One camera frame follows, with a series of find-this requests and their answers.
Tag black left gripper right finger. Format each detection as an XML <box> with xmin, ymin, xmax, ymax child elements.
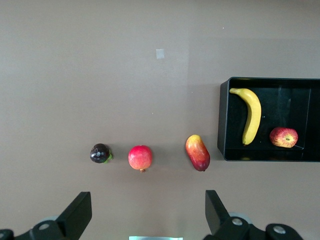
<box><xmin>202</xmin><ymin>189</ymin><xmax>305</xmax><ymax>240</ymax></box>

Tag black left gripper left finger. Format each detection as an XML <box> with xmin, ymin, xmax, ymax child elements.
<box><xmin>0</xmin><ymin>191</ymin><xmax>93</xmax><ymax>240</ymax></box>

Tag red yellow apple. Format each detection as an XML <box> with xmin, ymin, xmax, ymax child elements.
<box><xmin>269</xmin><ymin>126</ymin><xmax>299</xmax><ymax>149</ymax></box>

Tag yellow banana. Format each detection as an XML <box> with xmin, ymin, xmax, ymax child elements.
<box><xmin>229</xmin><ymin>87</ymin><xmax>262</xmax><ymax>146</ymax></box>

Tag black rectangular plastic box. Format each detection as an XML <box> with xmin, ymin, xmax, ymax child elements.
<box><xmin>216</xmin><ymin>76</ymin><xmax>320</xmax><ymax>163</ymax></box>

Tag dark purple eggplant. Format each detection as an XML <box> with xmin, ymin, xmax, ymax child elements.
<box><xmin>89</xmin><ymin>143</ymin><xmax>114</xmax><ymax>165</ymax></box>

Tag red yellow mango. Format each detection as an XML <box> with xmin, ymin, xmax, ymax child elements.
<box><xmin>185</xmin><ymin>134</ymin><xmax>211</xmax><ymax>173</ymax></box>

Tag red pomegranate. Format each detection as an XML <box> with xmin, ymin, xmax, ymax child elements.
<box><xmin>127</xmin><ymin>144</ymin><xmax>153</xmax><ymax>174</ymax></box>

